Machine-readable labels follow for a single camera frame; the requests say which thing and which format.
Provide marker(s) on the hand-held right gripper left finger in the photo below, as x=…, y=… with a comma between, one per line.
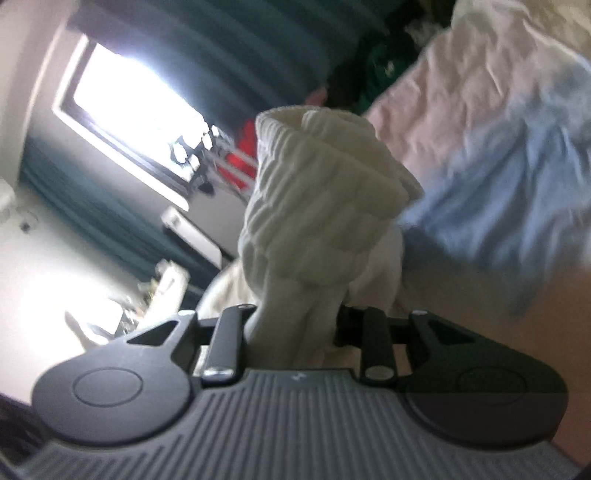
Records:
x=229, y=337

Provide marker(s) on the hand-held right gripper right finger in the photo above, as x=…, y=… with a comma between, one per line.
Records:
x=375, y=341

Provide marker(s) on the white sock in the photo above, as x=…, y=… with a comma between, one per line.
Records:
x=314, y=207

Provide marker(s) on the dark green clothes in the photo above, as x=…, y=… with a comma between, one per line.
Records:
x=383, y=55

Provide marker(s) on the white dressing table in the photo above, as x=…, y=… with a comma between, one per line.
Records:
x=173, y=288

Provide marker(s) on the teal curtain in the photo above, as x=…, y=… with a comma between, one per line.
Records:
x=240, y=41
x=115, y=217

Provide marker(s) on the light blue bed sheet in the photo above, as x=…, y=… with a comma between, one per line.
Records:
x=498, y=221

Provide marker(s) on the red cloth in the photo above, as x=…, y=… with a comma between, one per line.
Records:
x=242, y=154

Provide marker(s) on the white drying rack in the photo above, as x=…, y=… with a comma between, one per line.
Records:
x=203, y=152

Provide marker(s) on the window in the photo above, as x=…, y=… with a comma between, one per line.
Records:
x=129, y=110

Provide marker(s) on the white duvet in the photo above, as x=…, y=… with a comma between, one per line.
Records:
x=489, y=83

